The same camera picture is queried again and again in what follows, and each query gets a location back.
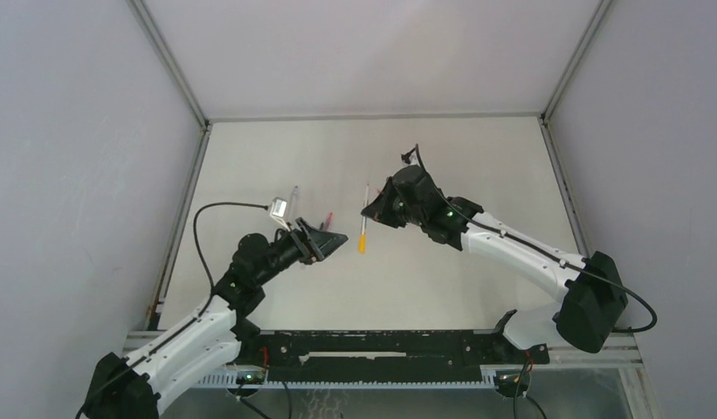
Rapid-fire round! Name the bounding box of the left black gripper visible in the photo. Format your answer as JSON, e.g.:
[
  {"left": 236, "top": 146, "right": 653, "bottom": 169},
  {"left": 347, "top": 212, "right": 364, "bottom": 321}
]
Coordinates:
[{"left": 255, "top": 218, "right": 348, "bottom": 287}]

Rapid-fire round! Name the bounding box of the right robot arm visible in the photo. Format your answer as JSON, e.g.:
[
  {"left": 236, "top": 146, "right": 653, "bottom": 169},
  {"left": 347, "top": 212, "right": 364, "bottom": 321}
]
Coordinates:
[{"left": 361, "top": 165, "right": 628, "bottom": 363}]

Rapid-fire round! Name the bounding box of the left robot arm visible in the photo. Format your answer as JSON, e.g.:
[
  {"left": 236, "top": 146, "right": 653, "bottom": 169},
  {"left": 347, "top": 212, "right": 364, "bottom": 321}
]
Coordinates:
[{"left": 76, "top": 218, "right": 348, "bottom": 418}]

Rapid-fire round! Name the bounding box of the pink gel pen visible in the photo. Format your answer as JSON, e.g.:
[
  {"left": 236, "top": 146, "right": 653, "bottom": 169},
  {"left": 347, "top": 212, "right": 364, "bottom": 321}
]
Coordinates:
[{"left": 320, "top": 212, "right": 334, "bottom": 231}]

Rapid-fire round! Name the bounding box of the blue capped white marker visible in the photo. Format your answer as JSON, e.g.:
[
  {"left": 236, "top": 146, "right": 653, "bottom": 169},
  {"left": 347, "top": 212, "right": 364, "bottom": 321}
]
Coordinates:
[{"left": 287, "top": 185, "right": 300, "bottom": 222}]

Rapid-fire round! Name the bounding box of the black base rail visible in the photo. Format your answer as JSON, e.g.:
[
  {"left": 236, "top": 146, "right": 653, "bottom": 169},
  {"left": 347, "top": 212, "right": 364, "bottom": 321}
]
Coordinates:
[{"left": 235, "top": 330, "right": 550, "bottom": 384}]

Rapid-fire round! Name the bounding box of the left camera cable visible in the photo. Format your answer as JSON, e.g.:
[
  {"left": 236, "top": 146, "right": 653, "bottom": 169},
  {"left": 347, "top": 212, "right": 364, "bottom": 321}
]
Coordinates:
[{"left": 193, "top": 202, "right": 272, "bottom": 291}]

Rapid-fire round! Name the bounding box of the aluminium frame back rail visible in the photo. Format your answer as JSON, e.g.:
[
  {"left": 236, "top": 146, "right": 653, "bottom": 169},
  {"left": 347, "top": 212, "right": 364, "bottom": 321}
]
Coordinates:
[{"left": 207, "top": 111, "right": 543, "bottom": 125}]

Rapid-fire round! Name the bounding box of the white cable tray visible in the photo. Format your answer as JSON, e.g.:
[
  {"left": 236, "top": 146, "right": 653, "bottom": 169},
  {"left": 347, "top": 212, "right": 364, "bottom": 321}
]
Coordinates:
[{"left": 192, "top": 370, "right": 498, "bottom": 390}]

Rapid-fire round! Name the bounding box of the aluminium frame right post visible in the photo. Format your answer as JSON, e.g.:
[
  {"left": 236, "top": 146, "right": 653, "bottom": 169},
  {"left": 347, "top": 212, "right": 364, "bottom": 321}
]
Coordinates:
[{"left": 537, "top": 0, "right": 617, "bottom": 255}]

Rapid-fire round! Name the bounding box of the aluminium frame post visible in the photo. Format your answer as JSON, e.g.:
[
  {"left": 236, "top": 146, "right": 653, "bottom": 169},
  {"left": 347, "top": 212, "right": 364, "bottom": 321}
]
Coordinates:
[
  {"left": 126, "top": 0, "right": 212, "bottom": 203},
  {"left": 537, "top": 0, "right": 617, "bottom": 255}
]

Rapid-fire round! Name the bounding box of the aluminium frame left post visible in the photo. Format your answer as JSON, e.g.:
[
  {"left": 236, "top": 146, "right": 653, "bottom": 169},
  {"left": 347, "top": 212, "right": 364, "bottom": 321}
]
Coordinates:
[{"left": 126, "top": 0, "right": 212, "bottom": 203}]

